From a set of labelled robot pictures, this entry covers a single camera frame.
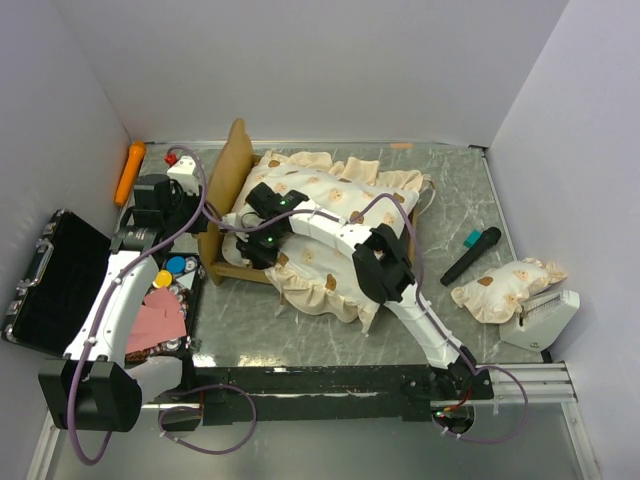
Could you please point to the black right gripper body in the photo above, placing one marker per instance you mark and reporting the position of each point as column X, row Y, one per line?
column 261, row 247

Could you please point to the wooden pet bed frame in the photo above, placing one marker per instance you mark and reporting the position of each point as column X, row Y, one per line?
column 309, row 274

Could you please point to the small bear print pillow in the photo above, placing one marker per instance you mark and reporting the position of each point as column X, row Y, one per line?
column 498, row 294

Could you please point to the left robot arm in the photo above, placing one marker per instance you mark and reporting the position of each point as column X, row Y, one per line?
column 104, row 335

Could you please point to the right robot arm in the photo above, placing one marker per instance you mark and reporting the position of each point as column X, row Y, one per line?
column 382, row 268

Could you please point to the blue round cap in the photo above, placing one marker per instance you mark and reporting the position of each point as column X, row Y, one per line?
column 176, row 265

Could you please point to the orange plastic carrot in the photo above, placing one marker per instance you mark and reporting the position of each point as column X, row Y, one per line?
column 136, row 154

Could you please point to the yellow round cap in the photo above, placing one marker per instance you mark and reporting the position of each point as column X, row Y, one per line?
column 163, row 279

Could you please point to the black open carrying case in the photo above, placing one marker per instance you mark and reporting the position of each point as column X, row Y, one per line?
column 60, row 285

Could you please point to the pink paper sheets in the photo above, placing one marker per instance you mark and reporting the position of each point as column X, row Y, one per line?
column 159, row 319

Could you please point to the white lint roller box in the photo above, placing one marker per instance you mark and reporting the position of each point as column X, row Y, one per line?
column 542, row 319

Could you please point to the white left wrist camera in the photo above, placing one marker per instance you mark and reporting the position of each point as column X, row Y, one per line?
column 183, row 170

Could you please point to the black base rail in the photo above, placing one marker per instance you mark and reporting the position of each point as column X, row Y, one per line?
column 408, row 392

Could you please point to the aluminium frame rail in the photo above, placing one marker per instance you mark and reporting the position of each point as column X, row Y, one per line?
column 530, row 385

